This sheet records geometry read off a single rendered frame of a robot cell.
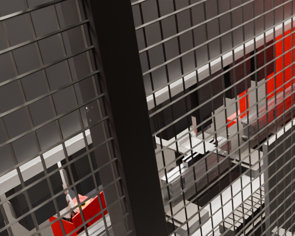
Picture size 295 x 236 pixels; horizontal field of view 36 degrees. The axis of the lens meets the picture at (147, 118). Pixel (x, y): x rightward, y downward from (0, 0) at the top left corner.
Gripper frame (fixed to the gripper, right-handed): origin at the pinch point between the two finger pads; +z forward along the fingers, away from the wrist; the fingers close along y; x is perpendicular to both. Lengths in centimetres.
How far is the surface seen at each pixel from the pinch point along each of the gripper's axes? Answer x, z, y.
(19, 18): 39, -101, -63
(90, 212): -4.9, -4.9, -10.2
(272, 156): -2, -47, -97
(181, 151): -35, -23, -43
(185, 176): -25, -18, -49
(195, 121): -37, -36, -51
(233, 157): -38, -21, -65
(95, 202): -9.5, -7.4, -10.5
